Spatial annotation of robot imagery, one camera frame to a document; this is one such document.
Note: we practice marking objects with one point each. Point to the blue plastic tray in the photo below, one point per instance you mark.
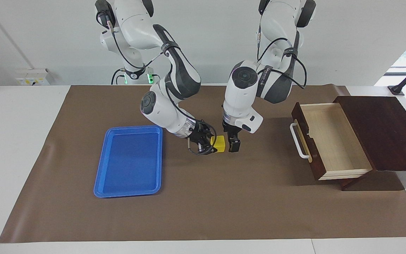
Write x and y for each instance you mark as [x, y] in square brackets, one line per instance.
[129, 165]

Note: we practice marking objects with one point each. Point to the white wall socket box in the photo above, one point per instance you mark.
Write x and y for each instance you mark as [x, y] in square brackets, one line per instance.
[34, 78]

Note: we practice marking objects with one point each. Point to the brown table mat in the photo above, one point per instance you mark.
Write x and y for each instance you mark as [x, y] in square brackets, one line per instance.
[224, 204]

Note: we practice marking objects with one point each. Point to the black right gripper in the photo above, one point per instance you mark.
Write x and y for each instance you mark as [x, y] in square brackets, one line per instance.
[198, 134]

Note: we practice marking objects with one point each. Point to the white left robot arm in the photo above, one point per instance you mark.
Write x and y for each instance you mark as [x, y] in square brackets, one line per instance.
[241, 95]

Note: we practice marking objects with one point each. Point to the dark wooden drawer cabinet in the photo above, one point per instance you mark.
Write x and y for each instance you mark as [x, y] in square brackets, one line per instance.
[393, 141]

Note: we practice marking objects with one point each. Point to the dark wood drawer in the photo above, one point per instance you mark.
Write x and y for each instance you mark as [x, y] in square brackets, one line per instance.
[333, 141]

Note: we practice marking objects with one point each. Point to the yellow cube block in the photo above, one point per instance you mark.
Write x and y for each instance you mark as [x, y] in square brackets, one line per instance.
[220, 144]

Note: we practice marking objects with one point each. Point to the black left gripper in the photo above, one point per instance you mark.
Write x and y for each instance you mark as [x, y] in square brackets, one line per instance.
[232, 131]

